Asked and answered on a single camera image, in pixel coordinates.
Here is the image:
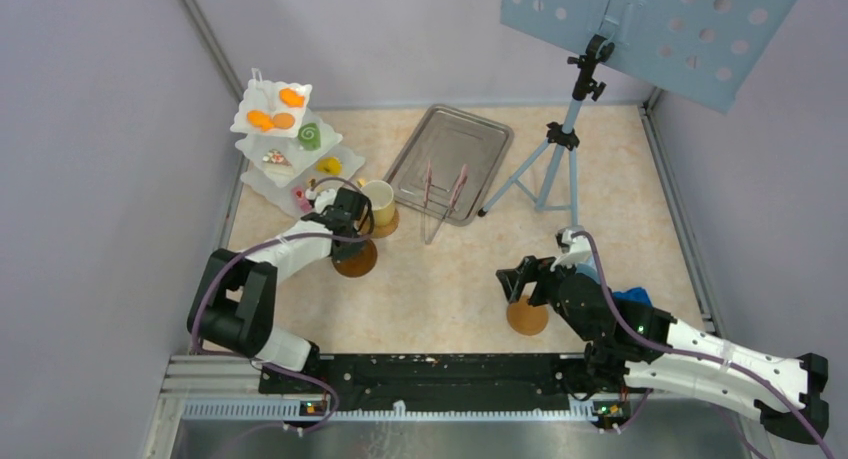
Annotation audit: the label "light blue mug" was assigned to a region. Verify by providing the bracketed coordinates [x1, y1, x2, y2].
[575, 262, 600, 284]

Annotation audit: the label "light wooden round coaster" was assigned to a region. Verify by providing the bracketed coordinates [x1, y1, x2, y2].
[506, 296, 549, 336]

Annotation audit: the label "white strawberry cake slice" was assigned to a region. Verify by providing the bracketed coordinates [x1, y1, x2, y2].
[262, 149, 295, 176]

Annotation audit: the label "dark wooden round coaster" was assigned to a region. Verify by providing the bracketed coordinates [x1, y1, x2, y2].
[332, 239, 378, 278]

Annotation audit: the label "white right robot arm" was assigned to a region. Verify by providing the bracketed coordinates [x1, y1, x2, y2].
[495, 256, 830, 444]

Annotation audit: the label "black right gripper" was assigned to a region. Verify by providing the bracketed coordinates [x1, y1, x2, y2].
[496, 250, 594, 341]

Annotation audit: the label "yellow cake wedge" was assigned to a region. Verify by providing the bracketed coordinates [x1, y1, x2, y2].
[315, 156, 343, 176]

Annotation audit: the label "pink cat-paw tongs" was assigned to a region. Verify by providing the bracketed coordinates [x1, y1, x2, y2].
[421, 160, 469, 246]

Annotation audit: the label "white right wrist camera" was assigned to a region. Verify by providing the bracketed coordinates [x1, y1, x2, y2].
[550, 225, 592, 271]

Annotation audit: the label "round brown cookie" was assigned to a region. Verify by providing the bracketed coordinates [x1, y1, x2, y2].
[271, 113, 296, 130]

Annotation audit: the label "green swirl roll cake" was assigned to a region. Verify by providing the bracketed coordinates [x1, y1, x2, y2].
[297, 122, 322, 151]

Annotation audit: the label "yellow transparent cup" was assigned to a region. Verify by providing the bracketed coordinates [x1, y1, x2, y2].
[361, 180, 396, 227]

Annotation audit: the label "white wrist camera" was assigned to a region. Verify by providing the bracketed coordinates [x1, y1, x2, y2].
[309, 188, 337, 214]
[550, 225, 592, 271]

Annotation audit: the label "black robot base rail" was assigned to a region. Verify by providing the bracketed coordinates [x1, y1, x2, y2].
[258, 353, 624, 413]

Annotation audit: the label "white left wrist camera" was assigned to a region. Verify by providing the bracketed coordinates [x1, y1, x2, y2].
[309, 188, 337, 214]

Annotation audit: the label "pink cake slice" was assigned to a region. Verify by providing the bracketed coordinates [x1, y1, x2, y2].
[291, 186, 313, 214]

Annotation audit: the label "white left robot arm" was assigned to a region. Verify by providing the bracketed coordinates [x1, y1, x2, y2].
[186, 188, 373, 393]

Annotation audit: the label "light blue tripod stand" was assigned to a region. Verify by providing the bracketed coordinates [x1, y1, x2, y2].
[477, 34, 615, 225]

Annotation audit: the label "orange fish pastry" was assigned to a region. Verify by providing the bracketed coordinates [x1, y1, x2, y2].
[246, 110, 275, 131]
[279, 88, 306, 108]

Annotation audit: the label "woven rattan coaster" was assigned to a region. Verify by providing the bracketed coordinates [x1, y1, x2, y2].
[359, 209, 400, 240]

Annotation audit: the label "metal serving tray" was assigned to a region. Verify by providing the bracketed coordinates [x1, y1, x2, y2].
[384, 104, 514, 227]

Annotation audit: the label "white three-tier dessert stand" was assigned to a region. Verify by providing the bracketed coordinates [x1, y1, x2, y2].
[230, 68, 366, 217]

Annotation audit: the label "light blue perforated board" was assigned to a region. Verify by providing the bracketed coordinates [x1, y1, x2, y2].
[500, 0, 798, 113]

